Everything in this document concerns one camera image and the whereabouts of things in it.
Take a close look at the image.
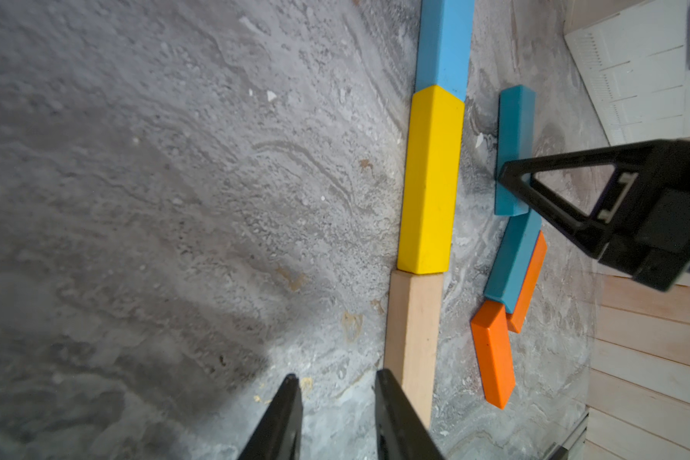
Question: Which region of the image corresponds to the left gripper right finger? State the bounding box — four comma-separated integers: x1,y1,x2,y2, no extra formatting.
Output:
375,369,444,460

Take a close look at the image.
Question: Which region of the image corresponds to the natural wood block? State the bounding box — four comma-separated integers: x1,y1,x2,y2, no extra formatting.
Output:
383,270,444,427

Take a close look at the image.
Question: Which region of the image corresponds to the teal block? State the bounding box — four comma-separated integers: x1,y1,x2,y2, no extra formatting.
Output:
494,85,536,217
484,210,542,314

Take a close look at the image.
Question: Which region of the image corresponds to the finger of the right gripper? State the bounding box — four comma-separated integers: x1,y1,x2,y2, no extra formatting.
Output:
496,139,668,260

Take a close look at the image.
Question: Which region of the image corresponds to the orange block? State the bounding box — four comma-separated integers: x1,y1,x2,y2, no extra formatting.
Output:
507,232,547,334
471,300,516,409

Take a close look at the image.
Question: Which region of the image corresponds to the white file organizer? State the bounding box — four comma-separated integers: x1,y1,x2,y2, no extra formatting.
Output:
565,0,690,145

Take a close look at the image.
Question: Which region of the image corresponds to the light blue block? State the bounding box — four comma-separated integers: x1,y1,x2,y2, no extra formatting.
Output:
415,0,475,102

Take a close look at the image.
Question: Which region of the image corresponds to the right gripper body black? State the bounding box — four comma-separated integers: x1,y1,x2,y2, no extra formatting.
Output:
599,140,690,291

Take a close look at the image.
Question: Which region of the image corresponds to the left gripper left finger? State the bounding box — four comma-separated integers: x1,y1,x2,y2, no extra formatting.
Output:
239,374,303,460

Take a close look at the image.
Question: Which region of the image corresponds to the long yellow block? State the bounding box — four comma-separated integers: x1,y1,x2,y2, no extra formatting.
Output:
397,85,465,275

